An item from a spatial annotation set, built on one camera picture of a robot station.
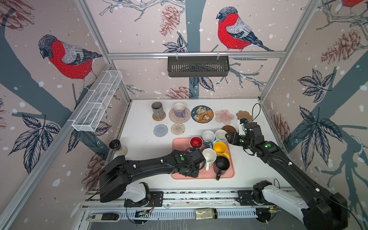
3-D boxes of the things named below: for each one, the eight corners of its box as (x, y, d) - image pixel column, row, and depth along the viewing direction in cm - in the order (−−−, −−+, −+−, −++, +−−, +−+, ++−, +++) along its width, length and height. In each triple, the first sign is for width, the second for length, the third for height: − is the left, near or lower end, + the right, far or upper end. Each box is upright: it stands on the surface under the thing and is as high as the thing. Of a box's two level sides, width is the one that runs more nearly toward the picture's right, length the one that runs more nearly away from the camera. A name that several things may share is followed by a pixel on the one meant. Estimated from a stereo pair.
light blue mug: (198, 147, 93) (199, 140, 86) (203, 135, 99) (204, 128, 92) (209, 151, 91) (211, 145, 84) (214, 139, 97) (216, 132, 90)
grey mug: (153, 122, 109) (149, 112, 100) (155, 111, 116) (152, 101, 107) (162, 122, 109) (160, 112, 100) (164, 111, 116) (162, 101, 107)
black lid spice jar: (115, 156, 91) (106, 148, 82) (118, 148, 95) (110, 139, 86) (125, 156, 91) (118, 148, 82) (128, 147, 95) (121, 139, 86)
